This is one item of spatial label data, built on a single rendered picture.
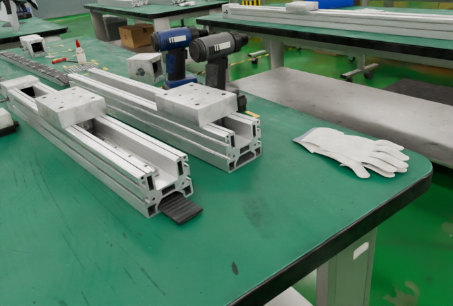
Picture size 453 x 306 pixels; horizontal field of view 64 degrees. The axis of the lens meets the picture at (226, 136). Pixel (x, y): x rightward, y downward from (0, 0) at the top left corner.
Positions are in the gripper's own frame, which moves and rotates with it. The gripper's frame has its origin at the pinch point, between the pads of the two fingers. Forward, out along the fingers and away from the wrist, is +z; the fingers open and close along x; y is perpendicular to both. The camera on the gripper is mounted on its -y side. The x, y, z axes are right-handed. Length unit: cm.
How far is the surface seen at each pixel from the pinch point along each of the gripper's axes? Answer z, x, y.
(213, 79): 7, 27, -61
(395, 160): 6, 58, -99
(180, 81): 16, 15, -48
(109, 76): 15.9, 10.7, -24.3
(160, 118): 8, 41, -49
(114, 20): 211, -420, 168
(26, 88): 16.3, 13.9, 3.6
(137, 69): 24.4, -4.6, -27.3
